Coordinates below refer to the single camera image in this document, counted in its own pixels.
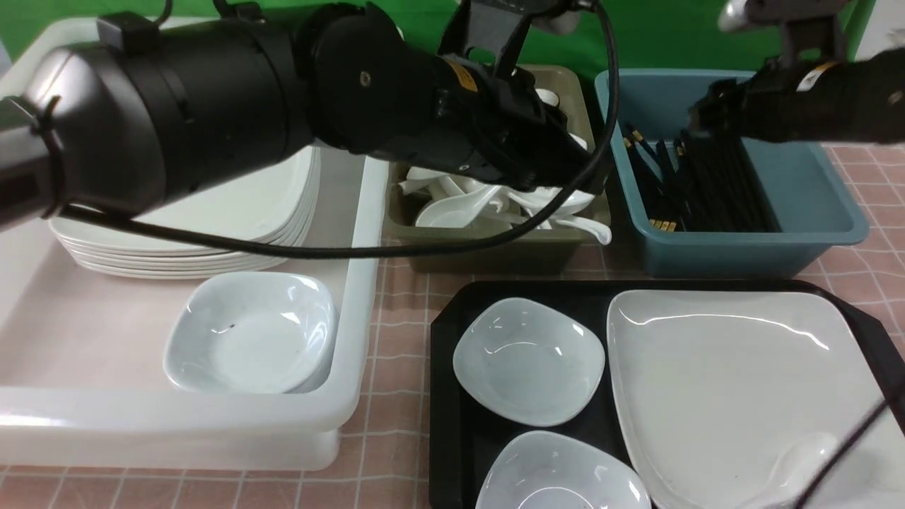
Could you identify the blue plastic bin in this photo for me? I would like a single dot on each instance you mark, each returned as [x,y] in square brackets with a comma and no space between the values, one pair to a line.
[814,208]

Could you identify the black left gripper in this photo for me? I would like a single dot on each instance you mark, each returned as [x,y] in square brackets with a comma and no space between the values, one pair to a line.
[458,119]

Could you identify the white bowl in tub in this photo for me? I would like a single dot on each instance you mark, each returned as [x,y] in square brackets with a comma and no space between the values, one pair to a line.
[253,333]

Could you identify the white bowl tray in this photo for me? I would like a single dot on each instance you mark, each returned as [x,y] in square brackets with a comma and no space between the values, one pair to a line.
[541,469]
[529,363]

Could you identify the olive green plastic bin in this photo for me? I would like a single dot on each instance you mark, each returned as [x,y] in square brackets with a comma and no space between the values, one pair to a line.
[542,252]

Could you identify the pile of black chopsticks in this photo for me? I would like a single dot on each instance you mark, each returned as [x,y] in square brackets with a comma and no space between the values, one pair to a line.
[699,183]

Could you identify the stack of white square plates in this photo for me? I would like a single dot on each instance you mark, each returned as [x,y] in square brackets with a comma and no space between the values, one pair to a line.
[274,206]

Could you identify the white ceramic soup spoon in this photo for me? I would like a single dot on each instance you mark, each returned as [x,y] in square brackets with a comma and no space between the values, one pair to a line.
[793,471]

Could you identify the black plastic serving tray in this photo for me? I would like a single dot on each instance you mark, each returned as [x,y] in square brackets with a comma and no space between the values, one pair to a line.
[465,438]

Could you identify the pink checkered tablecloth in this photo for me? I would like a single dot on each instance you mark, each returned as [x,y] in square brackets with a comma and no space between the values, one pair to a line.
[383,447]

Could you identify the pile of white spoons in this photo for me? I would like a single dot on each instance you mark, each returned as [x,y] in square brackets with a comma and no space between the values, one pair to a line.
[461,202]

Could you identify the large white square plate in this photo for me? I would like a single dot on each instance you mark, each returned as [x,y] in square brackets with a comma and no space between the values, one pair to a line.
[711,387]

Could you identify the green backdrop cloth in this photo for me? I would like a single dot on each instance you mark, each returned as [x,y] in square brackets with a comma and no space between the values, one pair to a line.
[649,34]

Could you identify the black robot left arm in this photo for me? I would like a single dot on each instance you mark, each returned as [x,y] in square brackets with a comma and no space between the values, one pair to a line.
[146,116]

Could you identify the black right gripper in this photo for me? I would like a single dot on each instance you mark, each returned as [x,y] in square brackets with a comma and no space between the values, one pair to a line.
[766,107]

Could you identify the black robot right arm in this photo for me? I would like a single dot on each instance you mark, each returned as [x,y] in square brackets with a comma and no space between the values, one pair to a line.
[821,101]

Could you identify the large white plastic tub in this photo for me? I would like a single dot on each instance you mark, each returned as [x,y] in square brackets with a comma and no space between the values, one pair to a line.
[83,383]

